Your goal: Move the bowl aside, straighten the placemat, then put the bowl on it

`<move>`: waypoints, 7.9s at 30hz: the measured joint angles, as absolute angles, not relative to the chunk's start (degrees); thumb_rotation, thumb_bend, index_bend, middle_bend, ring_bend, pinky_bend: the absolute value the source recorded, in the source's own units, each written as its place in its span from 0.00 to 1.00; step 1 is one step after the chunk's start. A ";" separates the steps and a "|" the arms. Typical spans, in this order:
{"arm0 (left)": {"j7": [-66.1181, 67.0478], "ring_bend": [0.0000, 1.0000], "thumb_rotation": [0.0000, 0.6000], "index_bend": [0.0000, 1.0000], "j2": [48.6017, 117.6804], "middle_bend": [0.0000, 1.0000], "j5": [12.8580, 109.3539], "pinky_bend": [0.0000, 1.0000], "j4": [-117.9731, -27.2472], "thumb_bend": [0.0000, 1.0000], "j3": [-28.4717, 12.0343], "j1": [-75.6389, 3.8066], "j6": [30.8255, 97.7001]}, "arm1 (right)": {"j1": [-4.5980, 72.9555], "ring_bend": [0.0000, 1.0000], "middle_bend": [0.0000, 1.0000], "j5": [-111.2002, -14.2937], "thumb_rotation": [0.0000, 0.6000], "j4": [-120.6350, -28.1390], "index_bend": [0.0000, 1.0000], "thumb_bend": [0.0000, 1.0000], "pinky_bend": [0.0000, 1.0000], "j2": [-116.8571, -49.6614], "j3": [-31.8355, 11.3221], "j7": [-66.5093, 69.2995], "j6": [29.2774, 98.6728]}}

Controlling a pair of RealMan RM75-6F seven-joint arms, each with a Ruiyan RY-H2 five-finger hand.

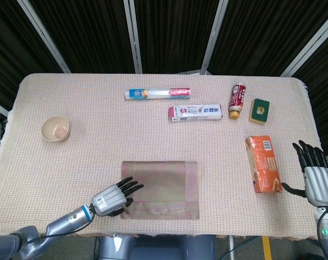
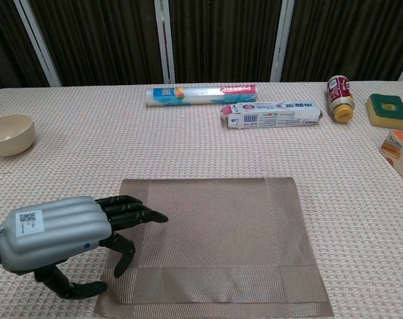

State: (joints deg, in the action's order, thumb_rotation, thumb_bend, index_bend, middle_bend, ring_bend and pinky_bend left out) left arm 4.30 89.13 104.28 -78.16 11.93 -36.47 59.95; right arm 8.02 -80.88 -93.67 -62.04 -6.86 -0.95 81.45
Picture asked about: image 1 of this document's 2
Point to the brown woven placemat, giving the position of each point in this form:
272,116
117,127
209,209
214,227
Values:
164,189

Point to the green and yellow sponge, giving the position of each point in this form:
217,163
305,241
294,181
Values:
254,116

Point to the red label bottle yellow cap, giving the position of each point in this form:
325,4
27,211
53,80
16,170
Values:
237,98

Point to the beige woven tablecloth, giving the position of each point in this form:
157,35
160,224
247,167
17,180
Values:
99,135

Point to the dark pleated screen panel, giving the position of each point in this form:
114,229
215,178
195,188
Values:
323,94
93,35
267,32
12,54
174,35

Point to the orange cracker box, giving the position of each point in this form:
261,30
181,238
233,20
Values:
262,165

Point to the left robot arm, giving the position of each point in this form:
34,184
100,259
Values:
69,220

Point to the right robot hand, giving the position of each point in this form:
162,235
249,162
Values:
321,184

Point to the light brown bowl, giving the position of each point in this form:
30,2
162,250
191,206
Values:
55,127

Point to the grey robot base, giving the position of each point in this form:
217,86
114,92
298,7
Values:
153,247

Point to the plastic wrap roll box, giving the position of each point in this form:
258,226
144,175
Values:
158,93

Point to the white toothpaste box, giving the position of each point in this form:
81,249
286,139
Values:
196,112

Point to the metal table leg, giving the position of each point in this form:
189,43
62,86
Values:
230,243

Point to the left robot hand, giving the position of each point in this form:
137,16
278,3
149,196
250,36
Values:
110,199

